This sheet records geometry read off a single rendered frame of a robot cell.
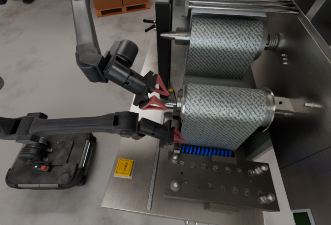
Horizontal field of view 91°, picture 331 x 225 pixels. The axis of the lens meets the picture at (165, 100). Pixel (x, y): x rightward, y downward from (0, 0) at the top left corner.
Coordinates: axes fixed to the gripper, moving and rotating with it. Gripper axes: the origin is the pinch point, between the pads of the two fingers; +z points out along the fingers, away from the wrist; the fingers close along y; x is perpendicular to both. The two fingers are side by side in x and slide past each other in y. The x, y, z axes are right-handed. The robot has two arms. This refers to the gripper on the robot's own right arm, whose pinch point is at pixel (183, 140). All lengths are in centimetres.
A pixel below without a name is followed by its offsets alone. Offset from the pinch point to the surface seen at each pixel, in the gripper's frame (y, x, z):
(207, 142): 0.3, 5.8, 7.7
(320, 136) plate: 6.5, 38.6, 13.1
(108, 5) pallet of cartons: -306, -155, -95
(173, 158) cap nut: 7.9, -1.6, -2.9
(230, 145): 0.3, 9.7, 15.9
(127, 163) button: 8.2, -24.3, -13.7
